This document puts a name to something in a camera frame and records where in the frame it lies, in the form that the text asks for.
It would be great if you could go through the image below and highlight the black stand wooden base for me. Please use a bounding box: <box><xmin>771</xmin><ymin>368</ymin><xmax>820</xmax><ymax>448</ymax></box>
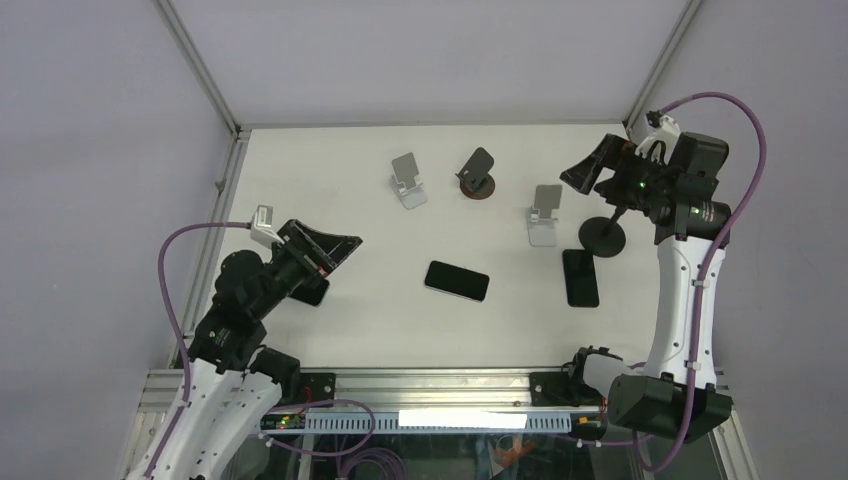
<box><xmin>455</xmin><ymin>147</ymin><xmax>496</xmax><ymax>200</ymax></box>

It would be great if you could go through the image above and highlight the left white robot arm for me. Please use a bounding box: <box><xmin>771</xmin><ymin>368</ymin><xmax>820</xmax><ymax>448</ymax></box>
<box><xmin>128</xmin><ymin>206</ymin><xmax>363</xmax><ymax>479</ymax></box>

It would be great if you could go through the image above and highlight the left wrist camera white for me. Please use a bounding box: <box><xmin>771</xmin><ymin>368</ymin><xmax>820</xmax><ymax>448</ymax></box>
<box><xmin>249</xmin><ymin>205</ymin><xmax>282</xmax><ymax>249</ymax></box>

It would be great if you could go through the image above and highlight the silver phone stand left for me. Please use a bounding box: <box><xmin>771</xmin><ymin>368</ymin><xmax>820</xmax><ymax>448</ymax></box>
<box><xmin>391</xmin><ymin>152</ymin><xmax>428</xmax><ymax>210</ymax></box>

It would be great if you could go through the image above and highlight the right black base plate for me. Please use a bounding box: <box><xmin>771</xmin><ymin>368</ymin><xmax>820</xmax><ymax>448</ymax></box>
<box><xmin>528</xmin><ymin>372</ymin><xmax>584</xmax><ymax>407</ymax></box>

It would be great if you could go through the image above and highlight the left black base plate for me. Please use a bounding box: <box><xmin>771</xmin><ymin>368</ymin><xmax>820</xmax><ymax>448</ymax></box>
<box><xmin>292</xmin><ymin>372</ymin><xmax>337</xmax><ymax>404</ymax></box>

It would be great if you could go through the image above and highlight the white slotted cable duct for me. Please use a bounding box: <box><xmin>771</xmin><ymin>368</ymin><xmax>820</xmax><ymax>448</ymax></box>
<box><xmin>258</xmin><ymin>410</ymin><xmax>607</xmax><ymax>435</ymax></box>

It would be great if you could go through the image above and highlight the aluminium mounting rail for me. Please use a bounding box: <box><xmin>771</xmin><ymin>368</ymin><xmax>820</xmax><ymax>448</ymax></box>
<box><xmin>135</xmin><ymin>367</ymin><xmax>737</xmax><ymax>415</ymax></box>

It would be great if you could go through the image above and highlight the silver phone stand right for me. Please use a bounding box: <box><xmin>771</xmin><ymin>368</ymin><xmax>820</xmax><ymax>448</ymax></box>
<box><xmin>526</xmin><ymin>184</ymin><xmax>562</xmax><ymax>247</ymax></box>

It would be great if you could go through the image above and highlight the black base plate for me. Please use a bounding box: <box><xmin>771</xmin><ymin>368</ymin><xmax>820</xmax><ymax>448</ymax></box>
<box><xmin>528</xmin><ymin>372</ymin><xmax>584</xmax><ymax>407</ymax></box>
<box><xmin>292</xmin><ymin>372</ymin><xmax>337</xmax><ymax>404</ymax></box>

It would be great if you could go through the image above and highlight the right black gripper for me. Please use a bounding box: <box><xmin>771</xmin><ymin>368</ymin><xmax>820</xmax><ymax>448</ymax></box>
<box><xmin>560</xmin><ymin>133</ymin><xmax>676</xmax><ymax>210</ymax></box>

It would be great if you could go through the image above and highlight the black round-base clamp stand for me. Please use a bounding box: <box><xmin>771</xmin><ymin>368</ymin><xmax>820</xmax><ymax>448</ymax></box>
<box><xmin>578</xmin><ymin>207</ymin><xmax>626</xmax><ymax>258</ymax></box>

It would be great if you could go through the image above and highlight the silver phone stand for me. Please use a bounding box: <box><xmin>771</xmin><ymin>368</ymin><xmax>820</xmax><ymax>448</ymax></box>
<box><xmin>391</xmin><ymin>152</ymin><xmax>428</xmax><ymax>210</ymax></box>
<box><xmin>526</xmin><ymin>184</ymin><xmax>562</xmax><ymax>247</ymax></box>

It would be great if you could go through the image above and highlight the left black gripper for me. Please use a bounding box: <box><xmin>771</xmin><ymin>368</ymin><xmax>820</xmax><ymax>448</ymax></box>
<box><xmin>250</xmin><ymin>218</ymin><xmax>361</xmax><ymax>318</ymax></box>

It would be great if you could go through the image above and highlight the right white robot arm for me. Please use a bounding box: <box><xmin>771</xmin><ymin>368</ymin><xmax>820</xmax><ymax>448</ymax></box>
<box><xmin>560</xmin><ymin>133</ymin><xmax>733</xmax><ymax>443</ymax></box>

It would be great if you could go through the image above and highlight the black phone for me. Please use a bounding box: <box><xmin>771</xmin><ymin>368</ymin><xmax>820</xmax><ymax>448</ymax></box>
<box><xmin>289</xmin><ymin>279</ymin><xmax>330</xmax><ymax>307</ymax></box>
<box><xmin>562</xmin><ymin>249</ymin><xmax>600</xmax><ymax>308</ymax></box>
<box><xmin>424</xmin><ymin>260</ymin><xmax>490</xmax><ymax>302</ymax></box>

